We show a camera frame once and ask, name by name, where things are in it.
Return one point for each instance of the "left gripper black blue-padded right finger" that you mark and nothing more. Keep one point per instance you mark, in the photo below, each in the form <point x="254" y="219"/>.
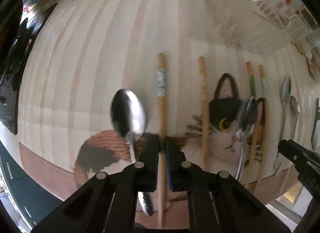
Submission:
<point x="217" y="202"/>

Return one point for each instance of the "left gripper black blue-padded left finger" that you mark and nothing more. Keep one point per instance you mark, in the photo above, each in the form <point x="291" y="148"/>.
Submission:
<point x="107" y="203"/>

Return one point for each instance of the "chopstick with grey band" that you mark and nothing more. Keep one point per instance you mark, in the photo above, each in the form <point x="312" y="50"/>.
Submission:
<point x="162" y="134"/>

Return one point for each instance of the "chopstick with yellow band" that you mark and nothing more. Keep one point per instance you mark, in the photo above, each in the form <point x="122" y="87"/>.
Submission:
<point x="204" y="113"/>

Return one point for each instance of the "steel spoon on cat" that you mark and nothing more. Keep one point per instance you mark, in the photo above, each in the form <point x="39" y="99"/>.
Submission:
<point x="245" y="122"/>

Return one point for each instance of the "striped cat placemat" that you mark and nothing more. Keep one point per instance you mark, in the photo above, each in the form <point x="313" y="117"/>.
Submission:
<point x="87" y="50"/>

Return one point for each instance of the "clear acrylic tray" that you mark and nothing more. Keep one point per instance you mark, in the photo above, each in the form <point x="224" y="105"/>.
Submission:
<point x="256" y="26"/>

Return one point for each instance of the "black induction cooktop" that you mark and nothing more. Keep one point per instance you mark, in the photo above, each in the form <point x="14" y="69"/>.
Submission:
<point x="17" y="43"/>

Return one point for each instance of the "black handled knife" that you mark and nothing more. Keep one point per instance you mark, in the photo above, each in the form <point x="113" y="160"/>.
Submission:
<point x="316" y="126"/>

